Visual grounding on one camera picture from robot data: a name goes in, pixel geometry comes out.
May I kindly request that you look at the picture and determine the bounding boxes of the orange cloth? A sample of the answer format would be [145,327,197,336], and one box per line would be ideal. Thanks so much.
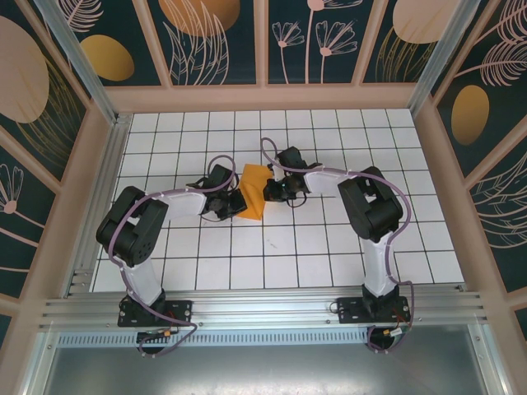
[236,163,275,222]

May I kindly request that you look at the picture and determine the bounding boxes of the grey metal sheet panel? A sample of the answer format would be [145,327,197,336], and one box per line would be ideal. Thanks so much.
[23,324,512,395]

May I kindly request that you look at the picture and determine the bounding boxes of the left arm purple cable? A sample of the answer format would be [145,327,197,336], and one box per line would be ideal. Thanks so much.
[107,154,240,360]

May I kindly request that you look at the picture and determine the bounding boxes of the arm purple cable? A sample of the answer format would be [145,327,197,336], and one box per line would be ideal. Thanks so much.
[107,154,240,360]
[260,137,415,356]

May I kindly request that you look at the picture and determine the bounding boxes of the long aluminium base rail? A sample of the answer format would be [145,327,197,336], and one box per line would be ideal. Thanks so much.
[38,283,490,332]

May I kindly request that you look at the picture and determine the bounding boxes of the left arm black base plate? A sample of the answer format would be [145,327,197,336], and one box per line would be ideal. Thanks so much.
[118,299,195,328]

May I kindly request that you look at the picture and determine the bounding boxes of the aluminium side rail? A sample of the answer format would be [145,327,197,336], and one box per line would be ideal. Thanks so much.
[63,114,133,298]

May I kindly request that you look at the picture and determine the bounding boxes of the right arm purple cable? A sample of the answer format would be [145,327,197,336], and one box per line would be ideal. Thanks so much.
[260,137,415,356]

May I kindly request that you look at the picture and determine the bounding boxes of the slotted grey cable duct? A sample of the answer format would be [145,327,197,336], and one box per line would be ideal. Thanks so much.
[56,331,374,347]

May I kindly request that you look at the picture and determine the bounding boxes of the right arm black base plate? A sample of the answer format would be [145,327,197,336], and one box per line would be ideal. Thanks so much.
[337,295,413,327]

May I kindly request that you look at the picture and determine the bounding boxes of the aluminium corner post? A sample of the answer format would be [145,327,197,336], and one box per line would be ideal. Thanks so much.
[32,0,121,125]
[407,0,483,113]

